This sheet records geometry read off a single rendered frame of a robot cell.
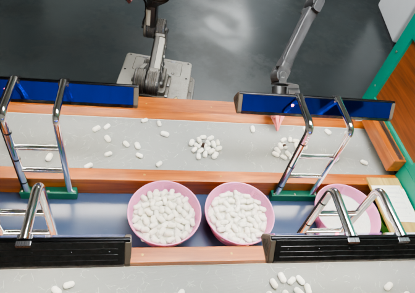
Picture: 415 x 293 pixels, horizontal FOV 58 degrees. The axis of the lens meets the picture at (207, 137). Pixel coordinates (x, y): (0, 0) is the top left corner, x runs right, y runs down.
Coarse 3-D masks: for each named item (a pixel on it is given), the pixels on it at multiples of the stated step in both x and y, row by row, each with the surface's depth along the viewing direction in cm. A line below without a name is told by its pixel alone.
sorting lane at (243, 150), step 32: (32, 128) 154; (64, 128) 157; (128, 128) 163; (160, 128) 166; (192, 128) 169; (224, 128) 172; (256, 128) 175; (288, 128) 179; (320, 128) 182; (0, 160) 142; (32, 160) 144; (96, 160) 149; (128, 160) 151; (160, 160) 154; (192, 160) 156; (224, 160) 159; (256, 160) 162; (288, 160) 165; (320, 160) 168; (352, 160) 171
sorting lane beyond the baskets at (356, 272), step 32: (0, 288) 112; (32, 288) 114; (96, 288) 116; (128, 288) 118; (160, 288) 120; (192, 288) 121; (224, 288) 123; (256, 288) 125; (288, 288) 126; (320, 288) 128; (352, 288) 130
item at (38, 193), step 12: (36, 192) 93; (36, 204) 91; (48, 204) 103; (0, 216) 105; (12, 216) 105; (24, 216) 106; (36, 216) 106; (48, 216) 106; (0, 228) 110; (24, 228) 86; (48, 228) 112
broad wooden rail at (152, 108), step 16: (32, 112) 160; (48, 112) 161; (64, 112) 162; (80, 112) 163; (96, 112) 164; (112, 112) 166; (128, 112) 167; (144, 112) 168; (160, 112) 169; (176, 112) 171; (192, 112) 172; (208, 112) 174; (224, 112) 175
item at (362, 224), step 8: (344, 200) 156; (352, 200) 157; (328, 208) 152; (352, 208) 154; (360, 216) 153; (368, 216) 153; (328, 224) 147; (336, 224) 148; (360, 224) 150; (368, 224) 150; (360, 232) 147; (368, 232) 148
